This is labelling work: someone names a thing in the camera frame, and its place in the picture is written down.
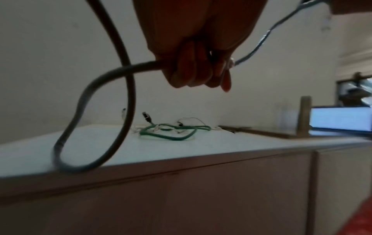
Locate green network cable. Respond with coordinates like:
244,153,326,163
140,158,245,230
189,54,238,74
138,111,212,141

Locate tall beige bottle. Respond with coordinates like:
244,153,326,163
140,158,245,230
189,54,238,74
298,96,312,138

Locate grey network cable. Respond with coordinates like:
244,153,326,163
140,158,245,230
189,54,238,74
52,0,332,174

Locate person's left hand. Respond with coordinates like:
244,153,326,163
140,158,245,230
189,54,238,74
132,0,267,93

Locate beige cable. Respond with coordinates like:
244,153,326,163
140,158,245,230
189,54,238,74
120,108,223,135

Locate white low table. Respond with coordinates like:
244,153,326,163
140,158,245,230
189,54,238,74
0,124,372,235

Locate dark framed window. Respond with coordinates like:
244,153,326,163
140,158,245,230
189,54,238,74
336,72,372,107

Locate person's right hand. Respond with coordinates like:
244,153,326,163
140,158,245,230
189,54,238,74
326,0,372,16

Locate open laptop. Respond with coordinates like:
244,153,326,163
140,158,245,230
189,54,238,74
308,106,372,136

